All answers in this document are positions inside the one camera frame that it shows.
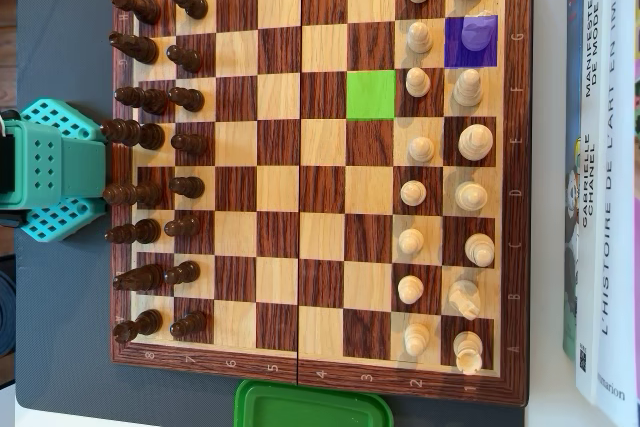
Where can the white wooden knight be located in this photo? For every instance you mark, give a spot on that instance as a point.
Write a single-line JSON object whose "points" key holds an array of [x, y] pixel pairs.
{"points": [[475, 34], [464, 297]]}

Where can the wooden folding chessboard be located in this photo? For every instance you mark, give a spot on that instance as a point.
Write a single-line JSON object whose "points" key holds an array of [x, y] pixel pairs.
{"points": [[325, 187]]}

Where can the dark wooden pawn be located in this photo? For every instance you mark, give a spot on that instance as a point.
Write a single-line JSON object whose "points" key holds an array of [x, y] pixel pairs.
{"points": [[189, 99], [186, 59], [183, 226], [192, 4], [191, 144], [183, 273], [187, 187], [190, 323]]}

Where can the white wooden king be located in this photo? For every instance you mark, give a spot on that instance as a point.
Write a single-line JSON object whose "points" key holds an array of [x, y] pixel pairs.
{"points": [[475, 143]]}

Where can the white wooden bishop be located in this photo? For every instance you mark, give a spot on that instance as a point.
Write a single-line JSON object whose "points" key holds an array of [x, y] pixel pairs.
{"points": [[479, 249], [468, 89]]}

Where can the dark wooden queen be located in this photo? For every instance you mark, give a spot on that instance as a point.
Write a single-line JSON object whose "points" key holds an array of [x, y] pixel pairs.
{"points": [[135, 194]]}

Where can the dark wooden bishop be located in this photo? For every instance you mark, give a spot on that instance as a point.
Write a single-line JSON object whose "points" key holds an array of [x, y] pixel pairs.
{"points": [[137, 232], [145, 100]]}

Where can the dark wooden king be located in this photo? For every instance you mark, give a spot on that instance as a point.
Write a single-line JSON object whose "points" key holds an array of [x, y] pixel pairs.
{"points": [[135, 134]]}

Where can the dark wooden knight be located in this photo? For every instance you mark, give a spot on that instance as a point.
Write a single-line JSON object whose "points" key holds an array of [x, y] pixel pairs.
{"points": [[142, 278], [137, 48]]}

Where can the white wooden rook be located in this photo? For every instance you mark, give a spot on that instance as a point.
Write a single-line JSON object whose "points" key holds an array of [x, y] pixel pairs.
{"points": [[468, 349]]}

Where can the green plastic container lid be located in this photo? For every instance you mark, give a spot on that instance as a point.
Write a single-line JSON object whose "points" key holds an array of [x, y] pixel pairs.
{"points": [[310, 407]]}

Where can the dark wooden rook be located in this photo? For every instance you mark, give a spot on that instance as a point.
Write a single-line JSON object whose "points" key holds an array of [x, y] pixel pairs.
{"points": [[140, 7], [142, 324]]}

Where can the white Gabrielle Chanel book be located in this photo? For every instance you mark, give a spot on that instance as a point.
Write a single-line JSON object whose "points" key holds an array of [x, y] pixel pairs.
{"points": [[589, 272]]}

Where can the dark grey table mat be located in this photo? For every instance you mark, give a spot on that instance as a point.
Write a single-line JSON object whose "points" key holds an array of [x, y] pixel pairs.
{"points": [[60, 297]]}

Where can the blue panda picture book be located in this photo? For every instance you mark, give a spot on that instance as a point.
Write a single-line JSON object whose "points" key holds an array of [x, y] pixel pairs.
{"points": [[574, 47]]}

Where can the stack of white books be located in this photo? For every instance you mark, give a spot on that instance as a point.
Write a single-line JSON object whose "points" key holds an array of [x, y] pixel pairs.
{"points": [[620, 247]]}

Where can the black table clamp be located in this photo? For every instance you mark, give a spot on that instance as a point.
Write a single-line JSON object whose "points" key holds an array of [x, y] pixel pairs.
{"points": [[11, 220]]}

